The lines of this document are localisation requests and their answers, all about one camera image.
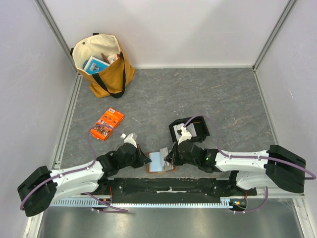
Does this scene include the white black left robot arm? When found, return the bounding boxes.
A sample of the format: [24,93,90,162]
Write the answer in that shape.
[17,143,151,217]

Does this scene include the white slotted cable duct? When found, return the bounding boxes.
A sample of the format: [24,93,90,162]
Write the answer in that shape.
[50,197,235,209]

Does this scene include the tan leather card holder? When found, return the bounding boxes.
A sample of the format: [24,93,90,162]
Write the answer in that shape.
[146,148,176,174]

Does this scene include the mustard yellow tote bag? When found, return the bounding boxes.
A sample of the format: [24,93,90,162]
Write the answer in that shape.
[70,33,135,98]

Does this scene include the aluminium frame rail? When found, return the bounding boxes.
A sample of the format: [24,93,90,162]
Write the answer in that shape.
[35,0,83,169]

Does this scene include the black card box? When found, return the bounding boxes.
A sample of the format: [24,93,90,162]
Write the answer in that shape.
[168,116,210,143]

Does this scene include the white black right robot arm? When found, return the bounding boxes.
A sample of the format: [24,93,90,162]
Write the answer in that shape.
[164,140,306,195]

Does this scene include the orange product box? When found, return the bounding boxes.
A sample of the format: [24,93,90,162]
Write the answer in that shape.
[90,108,124,141]

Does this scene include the white item in bag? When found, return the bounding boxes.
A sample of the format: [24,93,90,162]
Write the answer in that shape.
[107,54,120,64]

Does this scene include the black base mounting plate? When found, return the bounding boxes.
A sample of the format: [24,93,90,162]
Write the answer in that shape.
[95,178,257,197]

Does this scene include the white printed card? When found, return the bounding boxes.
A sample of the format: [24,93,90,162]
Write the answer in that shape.
[159,147,174,172]

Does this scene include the stack of white cards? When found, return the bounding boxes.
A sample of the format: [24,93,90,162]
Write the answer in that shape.
[173,123,197,141]

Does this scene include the brown item in bag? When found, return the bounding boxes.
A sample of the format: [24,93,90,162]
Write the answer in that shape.
[101,53,109,64]

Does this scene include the blue book in bag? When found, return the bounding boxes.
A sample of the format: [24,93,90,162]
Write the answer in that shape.
[83,56,110,75]

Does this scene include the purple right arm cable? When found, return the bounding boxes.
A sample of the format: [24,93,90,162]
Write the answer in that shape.
[183,114,317,214]

